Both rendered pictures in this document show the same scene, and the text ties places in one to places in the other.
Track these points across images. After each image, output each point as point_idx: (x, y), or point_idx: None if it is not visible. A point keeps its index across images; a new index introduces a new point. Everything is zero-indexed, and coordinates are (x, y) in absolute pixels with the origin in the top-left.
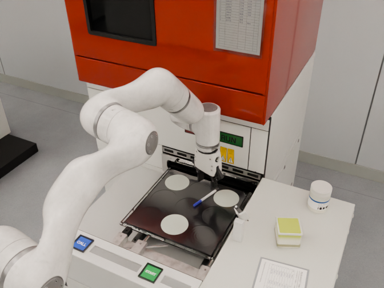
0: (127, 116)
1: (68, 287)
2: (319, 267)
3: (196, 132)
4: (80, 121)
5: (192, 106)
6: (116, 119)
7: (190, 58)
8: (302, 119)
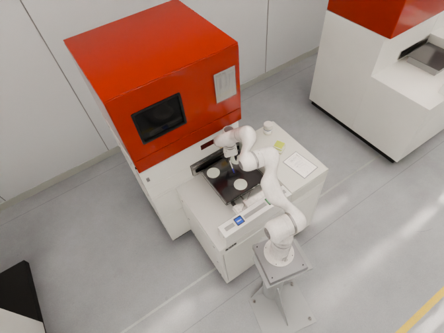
0: (266, 150)
1: (236, 244)
2: (295, 147)
3: None
4: (248, 169)
5: None
6: (265, 154)
7: (205, 116)
8: None
